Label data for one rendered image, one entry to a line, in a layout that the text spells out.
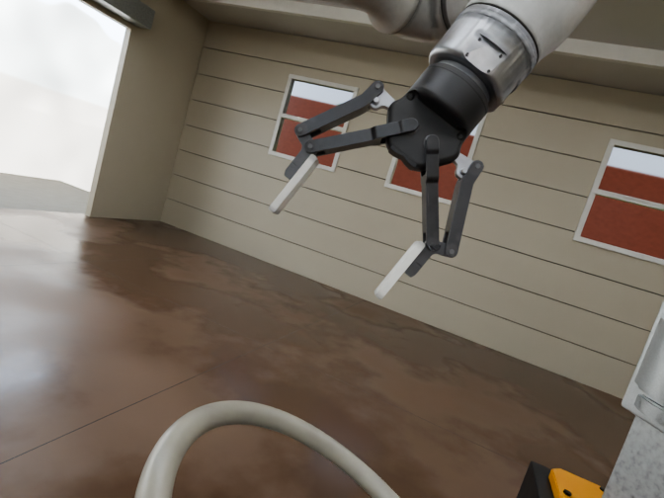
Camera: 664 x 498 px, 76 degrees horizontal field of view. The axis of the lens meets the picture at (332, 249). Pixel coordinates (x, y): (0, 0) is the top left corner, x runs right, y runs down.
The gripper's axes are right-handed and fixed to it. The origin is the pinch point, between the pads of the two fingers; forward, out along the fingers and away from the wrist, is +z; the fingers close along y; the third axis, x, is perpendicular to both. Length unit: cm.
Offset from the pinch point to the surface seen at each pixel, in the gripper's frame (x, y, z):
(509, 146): 595, 98, -258
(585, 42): 453, 68, -344
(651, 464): 91, 118, -7
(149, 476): -7.7, 0.5, 25.0
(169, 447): -3.6, 0.1, 24.5
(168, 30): 690, -471, -89
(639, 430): 98, 113, -13
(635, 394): 99, 106, -21
